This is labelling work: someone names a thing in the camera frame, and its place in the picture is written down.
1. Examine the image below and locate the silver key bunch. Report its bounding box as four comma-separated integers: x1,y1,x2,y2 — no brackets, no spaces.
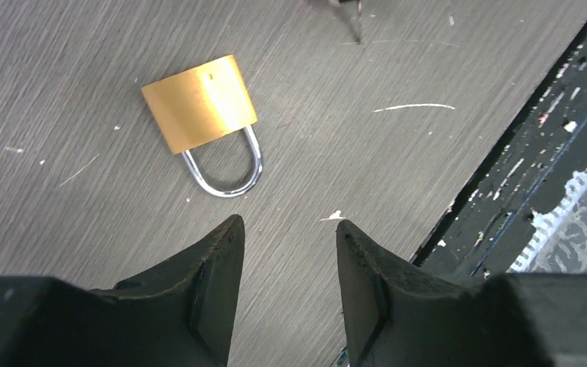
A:
309,0,364,44

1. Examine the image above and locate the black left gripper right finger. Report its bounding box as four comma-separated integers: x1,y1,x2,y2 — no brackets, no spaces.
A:
336,220,587,366

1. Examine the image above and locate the large brass padlock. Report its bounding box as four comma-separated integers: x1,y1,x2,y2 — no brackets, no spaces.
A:
141,54,264,198

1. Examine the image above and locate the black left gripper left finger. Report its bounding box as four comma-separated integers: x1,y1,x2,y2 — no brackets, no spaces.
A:
0,215,245,366

